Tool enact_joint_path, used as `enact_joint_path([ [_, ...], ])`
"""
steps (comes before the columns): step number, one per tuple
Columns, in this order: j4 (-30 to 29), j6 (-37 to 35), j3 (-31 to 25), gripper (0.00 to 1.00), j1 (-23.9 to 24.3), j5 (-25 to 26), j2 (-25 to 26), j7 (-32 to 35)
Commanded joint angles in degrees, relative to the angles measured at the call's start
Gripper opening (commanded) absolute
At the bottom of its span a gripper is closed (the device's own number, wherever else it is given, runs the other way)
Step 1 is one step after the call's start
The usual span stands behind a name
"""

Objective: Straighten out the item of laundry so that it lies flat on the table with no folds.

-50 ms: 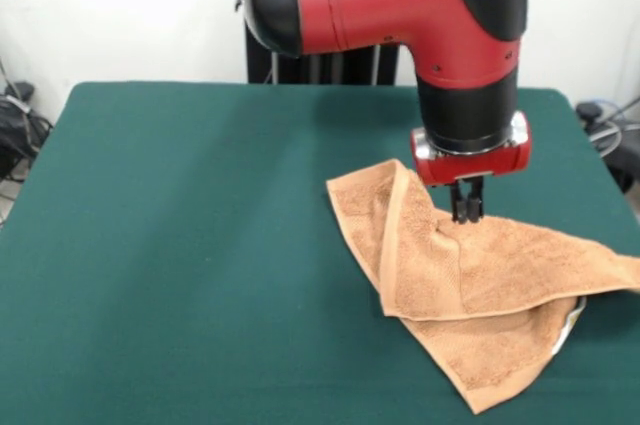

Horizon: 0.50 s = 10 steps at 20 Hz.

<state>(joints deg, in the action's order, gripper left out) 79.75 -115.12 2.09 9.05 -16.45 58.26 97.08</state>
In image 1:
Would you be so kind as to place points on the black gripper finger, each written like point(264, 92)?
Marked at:
point(458, 205)
point(476, 202)

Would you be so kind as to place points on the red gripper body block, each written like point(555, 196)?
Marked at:
point(470, 167)

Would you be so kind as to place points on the orange-brown terry towel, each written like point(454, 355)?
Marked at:
point(450, 285)

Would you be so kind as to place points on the dark green table cloth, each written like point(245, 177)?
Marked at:
point(150, 245)

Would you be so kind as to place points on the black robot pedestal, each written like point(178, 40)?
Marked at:
point(330, 70)

